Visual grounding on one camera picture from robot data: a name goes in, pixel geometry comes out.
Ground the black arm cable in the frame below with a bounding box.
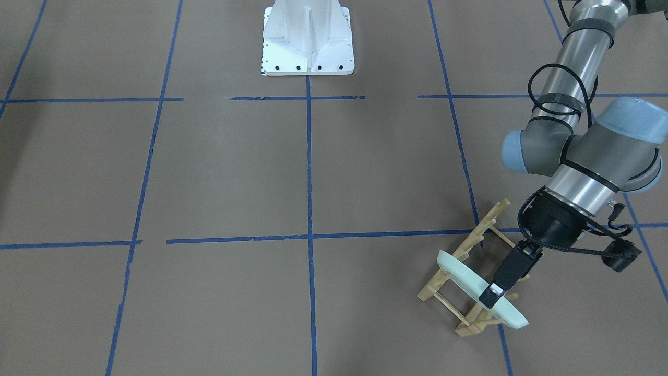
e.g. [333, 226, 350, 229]
[527, 64, 601, 128]

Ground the wooden dish rack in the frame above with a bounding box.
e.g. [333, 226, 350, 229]
[417, 199, 518, 337]

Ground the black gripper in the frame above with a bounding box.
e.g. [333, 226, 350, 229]
[478, 191, 593, 309]

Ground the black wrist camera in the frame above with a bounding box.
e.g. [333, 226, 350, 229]
[601, 239, 642, 272]

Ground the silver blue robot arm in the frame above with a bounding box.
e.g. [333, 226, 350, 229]
[478, 1, 666, 309]

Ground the light green plate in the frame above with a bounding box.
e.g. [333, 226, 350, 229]
[437, 250, 528, 329]

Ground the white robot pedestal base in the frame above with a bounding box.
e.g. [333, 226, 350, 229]
[261, 1, 355, 76]

